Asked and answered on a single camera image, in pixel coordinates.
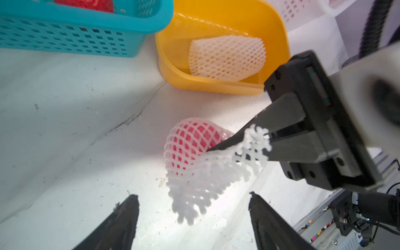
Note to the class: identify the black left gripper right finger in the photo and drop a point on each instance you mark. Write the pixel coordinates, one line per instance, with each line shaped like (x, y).
(271, 231)

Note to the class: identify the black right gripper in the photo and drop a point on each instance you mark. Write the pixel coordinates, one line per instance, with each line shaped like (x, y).
(307, 130)

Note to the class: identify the teal plastic perforated basket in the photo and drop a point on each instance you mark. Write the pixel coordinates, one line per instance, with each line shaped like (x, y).
(50, 27)

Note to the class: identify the netted red apple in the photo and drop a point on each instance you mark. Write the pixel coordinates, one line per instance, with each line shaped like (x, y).
(187, 141)
(97, 5)

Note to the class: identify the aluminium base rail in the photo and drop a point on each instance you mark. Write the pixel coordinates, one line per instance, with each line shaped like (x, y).
(350, 221)

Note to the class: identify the white foam net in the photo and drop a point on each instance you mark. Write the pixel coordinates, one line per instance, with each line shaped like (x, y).
(230, 57)
(212, 173)

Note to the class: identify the white plastic perforated basket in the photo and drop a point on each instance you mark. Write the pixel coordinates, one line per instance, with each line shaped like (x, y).
(296, 13)

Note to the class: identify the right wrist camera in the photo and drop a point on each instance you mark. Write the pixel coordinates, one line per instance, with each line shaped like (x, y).
(356, 86)

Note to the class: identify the yellow plastic tub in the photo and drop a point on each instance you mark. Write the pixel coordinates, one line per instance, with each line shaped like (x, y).
(194, 20)

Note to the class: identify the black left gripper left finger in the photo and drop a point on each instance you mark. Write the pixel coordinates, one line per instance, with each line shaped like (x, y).
(117, 231)

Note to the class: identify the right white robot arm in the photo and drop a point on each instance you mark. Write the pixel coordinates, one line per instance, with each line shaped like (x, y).
(320, 126)

